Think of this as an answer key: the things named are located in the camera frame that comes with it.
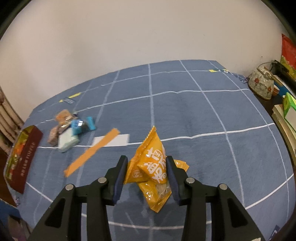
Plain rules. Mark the blue checked tablecloth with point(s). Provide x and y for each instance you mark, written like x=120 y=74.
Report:
x=185 y=115

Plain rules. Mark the clear bag of peanuts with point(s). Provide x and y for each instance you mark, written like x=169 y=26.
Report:
x=53 y=136

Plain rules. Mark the orange snack packet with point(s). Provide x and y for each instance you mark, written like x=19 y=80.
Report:
x=150 y=162

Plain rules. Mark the red paper bag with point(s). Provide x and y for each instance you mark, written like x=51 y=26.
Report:
x=289 y=51

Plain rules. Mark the mint snack packet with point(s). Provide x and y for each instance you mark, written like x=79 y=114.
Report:
x=67 y=140

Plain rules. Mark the blue white candy packet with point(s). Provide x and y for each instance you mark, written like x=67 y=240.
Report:
x=76 y=127

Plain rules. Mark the floral ceramic teapot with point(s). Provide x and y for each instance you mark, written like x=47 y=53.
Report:
x=261 y=84

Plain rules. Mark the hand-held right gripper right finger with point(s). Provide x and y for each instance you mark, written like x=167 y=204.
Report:
x=173 y=180

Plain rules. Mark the blue foam mat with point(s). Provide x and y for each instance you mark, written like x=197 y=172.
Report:
x=5 y=209

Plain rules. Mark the white paper sheet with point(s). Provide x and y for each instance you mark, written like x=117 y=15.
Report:
x=121 y=140

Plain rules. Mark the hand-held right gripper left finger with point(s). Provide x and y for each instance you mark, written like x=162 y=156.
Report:
x=120 y=180

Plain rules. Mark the small brown cup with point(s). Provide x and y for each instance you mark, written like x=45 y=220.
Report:
x=275 y=90

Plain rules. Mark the blue candy wrapper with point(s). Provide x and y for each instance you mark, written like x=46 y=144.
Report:
x=90 y=122

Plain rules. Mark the beige patterned curtain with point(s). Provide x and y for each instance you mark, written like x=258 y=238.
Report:
x=7 y=115

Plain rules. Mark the green box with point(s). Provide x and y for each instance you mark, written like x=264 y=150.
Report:
x=290 y=104

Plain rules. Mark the gold tin box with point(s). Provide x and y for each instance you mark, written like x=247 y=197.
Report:
x=30 y=153

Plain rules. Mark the orange paper strip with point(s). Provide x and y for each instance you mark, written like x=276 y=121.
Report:
x=92 y=150

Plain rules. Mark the clear bag of fried snacks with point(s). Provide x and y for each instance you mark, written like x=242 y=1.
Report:
x=63 y=115

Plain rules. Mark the stack of books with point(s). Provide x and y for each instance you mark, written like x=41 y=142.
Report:
x=284 y=126

